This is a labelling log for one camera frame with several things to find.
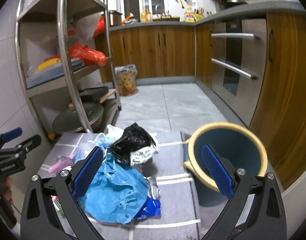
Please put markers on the white printed wrapper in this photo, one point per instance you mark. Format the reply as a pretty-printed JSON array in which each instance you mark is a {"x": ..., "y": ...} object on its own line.
[{"x": 142, "y": 155}]

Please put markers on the steel pot on counter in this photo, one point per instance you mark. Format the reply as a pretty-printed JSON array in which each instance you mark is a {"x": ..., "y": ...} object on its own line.
[{"x": 115, "y": 18}]

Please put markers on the blue tray on shelf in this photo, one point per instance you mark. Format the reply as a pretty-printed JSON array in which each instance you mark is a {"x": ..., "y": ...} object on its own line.
[{"x": 36, "y": 78}]

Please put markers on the stainless steel shelf rack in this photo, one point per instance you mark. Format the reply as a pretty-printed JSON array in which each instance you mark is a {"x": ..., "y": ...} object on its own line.
[{"x": 49, "y": 28}]

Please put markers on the yellow oil bottle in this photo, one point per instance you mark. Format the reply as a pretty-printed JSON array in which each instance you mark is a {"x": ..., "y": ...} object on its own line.
[{"x": 189, "y": 15}]

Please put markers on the clear crumpled plastic bag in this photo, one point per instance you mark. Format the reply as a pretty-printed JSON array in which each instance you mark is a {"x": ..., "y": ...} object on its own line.
[{"x": 101, "y": 140}]

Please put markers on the pink snack wrapper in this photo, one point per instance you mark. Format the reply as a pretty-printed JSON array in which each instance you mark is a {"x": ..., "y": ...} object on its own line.
[{"x": 63, "y": 163}]

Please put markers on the floral lined waste basket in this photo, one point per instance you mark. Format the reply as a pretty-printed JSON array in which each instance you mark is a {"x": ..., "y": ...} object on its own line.
[{"x": 126, "y": 79}]

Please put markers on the glass pot lid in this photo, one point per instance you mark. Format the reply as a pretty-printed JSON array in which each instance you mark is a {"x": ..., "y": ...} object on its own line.
[{"x": 68, "y": 120}]

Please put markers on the black plastic bag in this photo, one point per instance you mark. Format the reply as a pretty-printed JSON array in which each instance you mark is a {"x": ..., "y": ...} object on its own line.
[{"x": 133, "y": 138}]

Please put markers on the dark blue foil wrapper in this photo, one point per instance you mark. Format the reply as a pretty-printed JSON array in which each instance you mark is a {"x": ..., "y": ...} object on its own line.
[{"x": 151, "y": 208}]

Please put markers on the blue yellow-rimmed trash bin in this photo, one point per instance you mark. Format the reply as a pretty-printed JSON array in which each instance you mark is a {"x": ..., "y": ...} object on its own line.
[{"x": 233, "y": 142}]

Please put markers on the black box on shelf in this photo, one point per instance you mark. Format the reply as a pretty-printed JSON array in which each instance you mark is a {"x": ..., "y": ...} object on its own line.
[{"x": 93, "y": 94}]

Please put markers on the wooden kitchen cabinets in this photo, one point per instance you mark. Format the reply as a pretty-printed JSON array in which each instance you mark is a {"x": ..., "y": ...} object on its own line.
[{"x": 175, "y": 72}]

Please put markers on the wooden pan handle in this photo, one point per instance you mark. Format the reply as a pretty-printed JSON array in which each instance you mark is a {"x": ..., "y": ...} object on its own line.
[{"x": 107, "y": 95}]

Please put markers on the yellow item on shelf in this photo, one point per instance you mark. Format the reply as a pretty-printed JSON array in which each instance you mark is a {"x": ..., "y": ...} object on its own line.
[{"x": 48, "y": 63}]

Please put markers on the person's left hand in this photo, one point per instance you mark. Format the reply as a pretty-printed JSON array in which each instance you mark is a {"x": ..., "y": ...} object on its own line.
[{"x": 7, "y": 193}]

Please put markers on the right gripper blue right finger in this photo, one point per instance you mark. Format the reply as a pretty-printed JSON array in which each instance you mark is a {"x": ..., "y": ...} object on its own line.
[{"x": 254, "y": 209}]

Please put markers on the grey striped floor mat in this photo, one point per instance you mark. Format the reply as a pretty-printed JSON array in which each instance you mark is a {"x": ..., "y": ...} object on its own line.
[{"x": 168, "y": 181}]

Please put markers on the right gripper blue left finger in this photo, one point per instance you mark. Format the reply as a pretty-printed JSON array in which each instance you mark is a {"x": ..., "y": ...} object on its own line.
[{"x": 39, "y": 219}]

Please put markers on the red plastic bag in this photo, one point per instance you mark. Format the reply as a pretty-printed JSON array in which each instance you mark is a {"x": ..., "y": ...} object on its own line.
[{"x": 90, "y": 55}]

